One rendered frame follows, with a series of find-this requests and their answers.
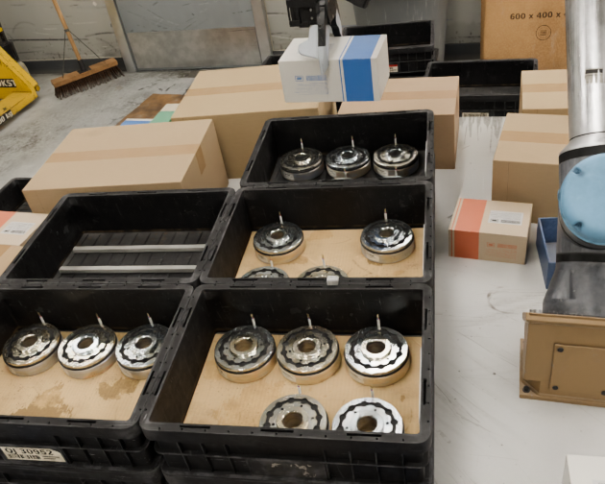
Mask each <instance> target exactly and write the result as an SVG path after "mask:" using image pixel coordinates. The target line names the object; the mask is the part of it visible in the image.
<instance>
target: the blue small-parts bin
mask: <svg viewBox="0 0 605 484"><path fill-rule="evenodd" d="M557 224H558V217H543V218H538V226H537V237H536V246H537V251H538V255H539V260H540V263H541V268H542V272H543V277H544V285H545V289H547V288H548V285H549V284H550V281H551V279H552V276H553V274H554V271H555V267H556V246H557Z"/></svg>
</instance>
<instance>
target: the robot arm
mask: <svg viewBox="0 0 605 484"><path fill-rule="evenodd" d="M285 1H286V7H287V12H288V19H289V25H290V27H300V28H309V27H310V25H312V27H311V28H310V29H309V38H308V40H306V41H304V42H303V43H301V44H300V45H299V48H298V51H299V53H300V54H301V55H303V56H306V57H310V58H313V59H317V60H319V64H320V71H321V75H325V73H326V71H327V68H328V66H329V62H328V55H329V51H328V43H329V33H332V34H334V36H342V26H341V21H340V20H341V18H340V13H339V7H338V3H337V0H285ZM289 8H290V11H289ZM565 9H566V42H567V74H568V107H569V144H568V145H567V146H566V147H565V148H564V149H563V150H562V151H561V152H560V154H559V190H558V224H557V246H556V267H555V271H554V274H553V276H552V279H551V281H550V284H549V285H548V288H547V291H546V293H545V296H544V300H543V313H545V314H558V315H570V316H583V317H595V318H605V0H565ZM290 13H291V17H290ZM291 18H292V21H291Z"/></svg>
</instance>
